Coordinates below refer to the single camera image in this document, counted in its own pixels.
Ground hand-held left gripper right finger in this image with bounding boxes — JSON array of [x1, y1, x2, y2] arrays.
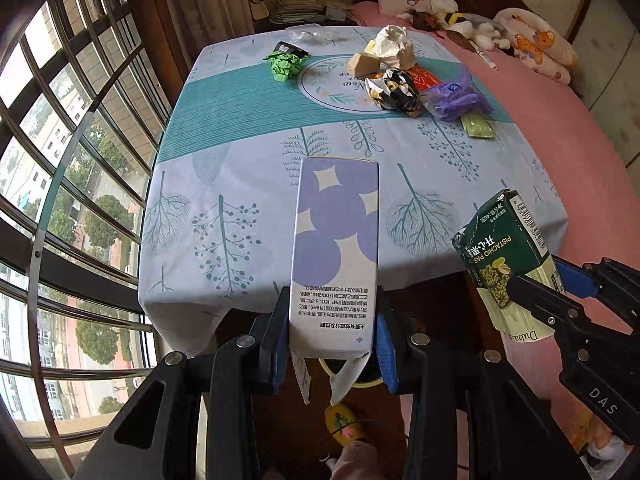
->
[[375, 286, 595, 480]]

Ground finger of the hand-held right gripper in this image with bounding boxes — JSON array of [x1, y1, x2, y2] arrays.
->
[[506, 274, 602, 357], [554, 256, 640, 312]]

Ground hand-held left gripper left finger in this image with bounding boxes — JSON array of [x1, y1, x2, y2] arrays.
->
[[89, 286, 292, 480]]

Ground yellow rim trash bin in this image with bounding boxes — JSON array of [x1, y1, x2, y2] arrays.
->
[[319, 357, 387, 390]]

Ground dark green snack box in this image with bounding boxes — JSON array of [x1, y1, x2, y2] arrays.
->
[[451, 189, 569, 347]]

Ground purple and white carton box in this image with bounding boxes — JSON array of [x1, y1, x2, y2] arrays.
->
[[290, 156, 381, 407]]

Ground white paper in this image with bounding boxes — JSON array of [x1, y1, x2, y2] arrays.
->
[[367, 25, 416, 70]]

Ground beige cardboard block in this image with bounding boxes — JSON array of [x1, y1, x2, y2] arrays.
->
[[348, 51, 382, 78]]

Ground yellow knitted shoe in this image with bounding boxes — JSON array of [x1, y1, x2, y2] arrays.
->
[[324, 403, 369, 445]]

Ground person's pink trouser leg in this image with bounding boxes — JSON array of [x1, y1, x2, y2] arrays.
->
[[329, 440, 382, 480]]

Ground pink bed sheet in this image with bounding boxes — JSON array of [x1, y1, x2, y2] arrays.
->
[[349, 0, 640, 463]]

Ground light green packet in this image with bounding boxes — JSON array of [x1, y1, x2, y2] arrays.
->
[[460, 112, 495, 140]]

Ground tree print tablecloth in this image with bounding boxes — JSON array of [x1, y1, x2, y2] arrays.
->
[[137, 24, 570, 357]]

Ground purple plastic bag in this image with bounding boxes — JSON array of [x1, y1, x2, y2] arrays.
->
[[422, 68, 494, 122]]

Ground bear print baby pillow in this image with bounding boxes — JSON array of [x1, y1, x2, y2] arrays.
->
[[492, 7, 579, 86]]

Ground white marker pen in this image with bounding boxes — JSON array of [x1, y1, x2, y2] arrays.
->
[[472, 45, 501, 72]]

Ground orange snack packet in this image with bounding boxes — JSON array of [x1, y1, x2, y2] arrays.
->
[[410, 65, 444, 92]]

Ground white grey plush toy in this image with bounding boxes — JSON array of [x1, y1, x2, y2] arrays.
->
[[464, 12, 516, 52]]

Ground crumpled black gold wrapper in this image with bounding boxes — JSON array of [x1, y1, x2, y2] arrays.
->
[[364, 67, 424, 111]]

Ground yellow black plush toy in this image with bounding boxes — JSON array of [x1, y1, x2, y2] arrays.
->
[[434, 0, 477, 27]]

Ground crumpled green paper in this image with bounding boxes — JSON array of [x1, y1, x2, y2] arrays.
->
[[263, 50, 307, 81]]

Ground brown plush toy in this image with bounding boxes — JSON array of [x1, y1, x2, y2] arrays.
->
[[398, 7, 447, 32]]

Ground metal window grille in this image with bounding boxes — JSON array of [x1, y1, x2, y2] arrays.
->
[[0, 0, 174, 443]]

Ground black flat packet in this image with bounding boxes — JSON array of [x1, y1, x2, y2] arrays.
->
[[274, 41, 309, 59]]

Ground clear plastic wrapper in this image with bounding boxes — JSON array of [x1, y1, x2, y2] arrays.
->
[[287, 23, 347, 44]]

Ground stack of newspapers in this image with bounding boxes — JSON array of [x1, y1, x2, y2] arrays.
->
[[270, 0, 332, 25]]

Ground thin black cable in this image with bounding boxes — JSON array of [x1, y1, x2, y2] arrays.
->
[[315, 417, 403, 457]]

